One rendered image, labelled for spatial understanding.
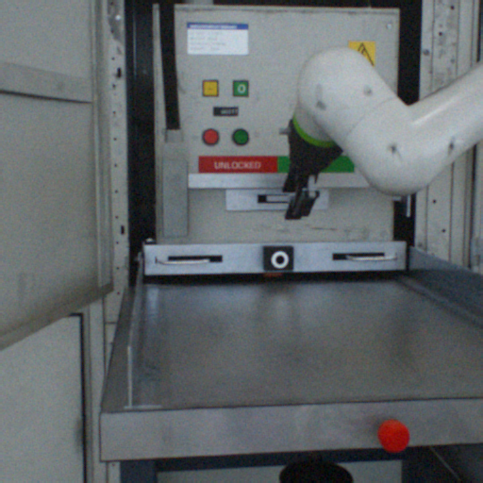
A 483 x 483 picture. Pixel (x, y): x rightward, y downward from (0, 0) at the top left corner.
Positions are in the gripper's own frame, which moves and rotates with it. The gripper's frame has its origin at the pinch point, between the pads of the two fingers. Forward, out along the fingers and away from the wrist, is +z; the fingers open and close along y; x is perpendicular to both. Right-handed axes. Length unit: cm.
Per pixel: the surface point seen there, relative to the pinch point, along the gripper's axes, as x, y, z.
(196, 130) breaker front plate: -16.5, -18.9, 8.5
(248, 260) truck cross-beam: -6.3, 4.5, 20.4
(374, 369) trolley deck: 1.8, 38.3, -29.6
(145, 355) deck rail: -26.6, 33.8, -22.6
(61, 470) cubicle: -44, 42, 36
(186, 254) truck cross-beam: -18.9, 3.1, 19.7
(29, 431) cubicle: -50, 35, 32
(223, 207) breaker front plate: -11.3, -5.6, 16.1
